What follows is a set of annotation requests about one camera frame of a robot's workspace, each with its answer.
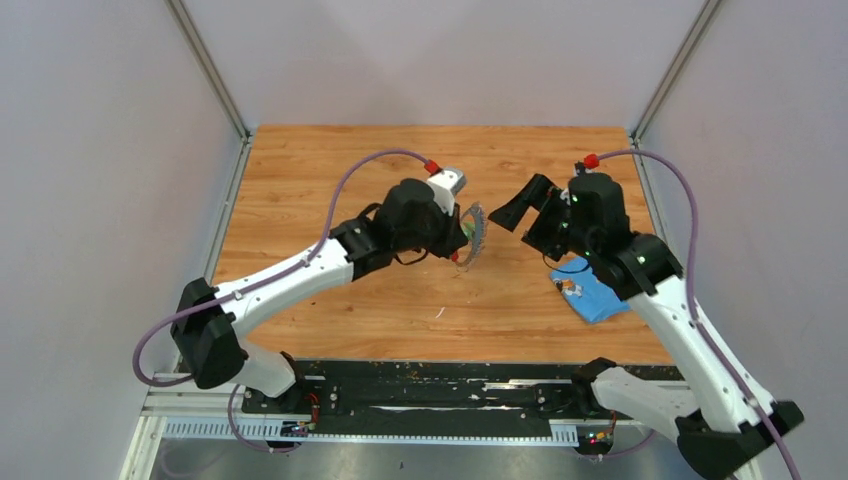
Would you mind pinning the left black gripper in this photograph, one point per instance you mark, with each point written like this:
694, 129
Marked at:
451, 238

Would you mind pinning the blue patterned pouch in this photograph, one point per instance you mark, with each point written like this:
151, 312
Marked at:
593, 301

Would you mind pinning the aluminium frame rail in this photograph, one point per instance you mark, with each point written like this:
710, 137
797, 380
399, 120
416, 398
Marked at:
223, 401

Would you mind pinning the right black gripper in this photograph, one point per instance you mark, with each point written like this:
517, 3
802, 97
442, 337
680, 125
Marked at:
539, 193

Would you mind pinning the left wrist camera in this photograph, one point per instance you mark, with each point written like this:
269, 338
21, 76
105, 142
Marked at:
446, 185

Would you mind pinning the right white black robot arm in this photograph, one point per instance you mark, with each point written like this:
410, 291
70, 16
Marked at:
725, 418

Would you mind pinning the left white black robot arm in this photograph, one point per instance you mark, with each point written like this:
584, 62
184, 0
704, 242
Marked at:
214, 321

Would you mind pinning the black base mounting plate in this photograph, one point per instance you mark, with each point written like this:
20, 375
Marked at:
433, 399

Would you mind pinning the green tagged key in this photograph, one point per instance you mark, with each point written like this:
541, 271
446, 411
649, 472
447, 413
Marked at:
469, 230

